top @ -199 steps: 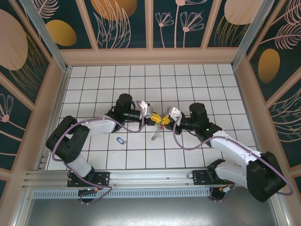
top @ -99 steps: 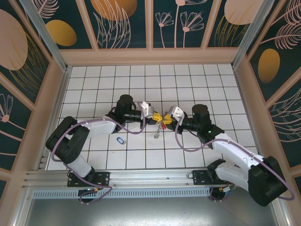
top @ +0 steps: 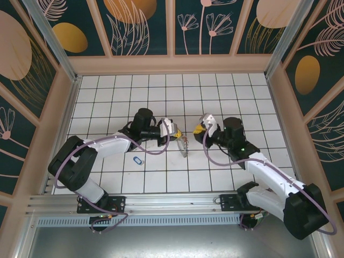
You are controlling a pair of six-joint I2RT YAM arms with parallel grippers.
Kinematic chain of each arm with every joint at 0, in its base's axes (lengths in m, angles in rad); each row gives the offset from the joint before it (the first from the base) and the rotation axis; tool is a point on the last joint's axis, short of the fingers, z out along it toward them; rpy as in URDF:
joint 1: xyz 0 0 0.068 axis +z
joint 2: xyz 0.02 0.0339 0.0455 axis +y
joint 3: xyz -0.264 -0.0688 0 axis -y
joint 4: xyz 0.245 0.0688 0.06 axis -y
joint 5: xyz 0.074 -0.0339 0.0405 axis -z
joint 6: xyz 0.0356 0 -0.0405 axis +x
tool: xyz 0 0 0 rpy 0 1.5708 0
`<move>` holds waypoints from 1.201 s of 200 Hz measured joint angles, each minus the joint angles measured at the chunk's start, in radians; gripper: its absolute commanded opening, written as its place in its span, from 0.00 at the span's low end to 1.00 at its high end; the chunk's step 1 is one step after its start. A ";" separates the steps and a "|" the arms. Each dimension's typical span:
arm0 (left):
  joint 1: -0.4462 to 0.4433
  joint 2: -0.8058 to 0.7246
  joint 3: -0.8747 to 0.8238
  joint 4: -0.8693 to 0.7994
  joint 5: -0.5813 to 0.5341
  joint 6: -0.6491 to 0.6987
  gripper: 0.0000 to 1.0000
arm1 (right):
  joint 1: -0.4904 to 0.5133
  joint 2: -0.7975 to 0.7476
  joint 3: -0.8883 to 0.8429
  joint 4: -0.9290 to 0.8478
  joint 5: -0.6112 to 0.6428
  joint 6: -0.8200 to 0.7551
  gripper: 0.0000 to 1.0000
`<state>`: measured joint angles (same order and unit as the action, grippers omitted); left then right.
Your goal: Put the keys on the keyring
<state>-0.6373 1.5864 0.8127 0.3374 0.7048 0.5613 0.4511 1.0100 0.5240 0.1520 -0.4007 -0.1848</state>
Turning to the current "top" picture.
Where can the metal keyring plate with rings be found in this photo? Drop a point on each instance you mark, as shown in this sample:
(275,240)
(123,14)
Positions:
(183,147)

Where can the blue tag key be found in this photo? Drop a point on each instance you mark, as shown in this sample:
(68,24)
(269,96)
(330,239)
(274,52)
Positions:
(137,160)

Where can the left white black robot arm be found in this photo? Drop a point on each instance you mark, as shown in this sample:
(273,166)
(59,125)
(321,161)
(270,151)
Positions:
(107,145)

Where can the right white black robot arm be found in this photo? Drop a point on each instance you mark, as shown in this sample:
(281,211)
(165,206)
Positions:
(268,172)

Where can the grey metal sheet panel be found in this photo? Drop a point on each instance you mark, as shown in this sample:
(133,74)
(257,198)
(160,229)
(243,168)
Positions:
(172,242)

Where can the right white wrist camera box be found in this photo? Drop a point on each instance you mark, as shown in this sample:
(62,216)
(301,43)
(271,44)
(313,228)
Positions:
(209,121)

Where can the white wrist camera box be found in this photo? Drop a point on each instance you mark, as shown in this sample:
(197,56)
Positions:
(168,126)
(209,121)

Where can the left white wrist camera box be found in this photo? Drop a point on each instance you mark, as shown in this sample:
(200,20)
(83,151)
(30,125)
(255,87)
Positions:
(168,126)

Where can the long aluminium base rail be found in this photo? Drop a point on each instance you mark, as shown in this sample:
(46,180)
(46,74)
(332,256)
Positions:
(172,200)

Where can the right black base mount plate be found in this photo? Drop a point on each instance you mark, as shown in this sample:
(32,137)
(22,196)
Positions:
(228,203)

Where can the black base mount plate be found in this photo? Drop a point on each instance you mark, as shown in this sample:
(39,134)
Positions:
(228,203)
(118,203)

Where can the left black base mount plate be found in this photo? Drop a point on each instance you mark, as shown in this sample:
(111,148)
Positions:
(118,203)

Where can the aluminium corner post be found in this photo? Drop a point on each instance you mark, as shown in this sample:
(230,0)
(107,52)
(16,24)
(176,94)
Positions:
(285,35)
(52,35)

